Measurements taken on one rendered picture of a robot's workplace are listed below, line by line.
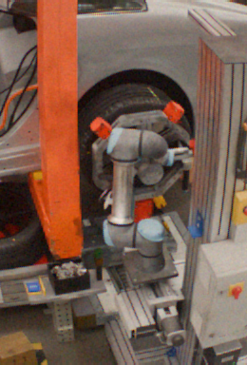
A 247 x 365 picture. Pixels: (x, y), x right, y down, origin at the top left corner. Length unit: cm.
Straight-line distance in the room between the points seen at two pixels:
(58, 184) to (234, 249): 107
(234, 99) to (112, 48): 143
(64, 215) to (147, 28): 110
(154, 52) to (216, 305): 164
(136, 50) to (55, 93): 77
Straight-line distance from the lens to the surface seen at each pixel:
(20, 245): 389
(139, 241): 311
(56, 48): 304
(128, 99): 378
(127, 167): 302
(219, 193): 262
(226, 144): 250
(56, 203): 349
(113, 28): 367
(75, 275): 358
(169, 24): 377
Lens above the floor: 303
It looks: 36 degrees down
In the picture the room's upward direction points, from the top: straight up
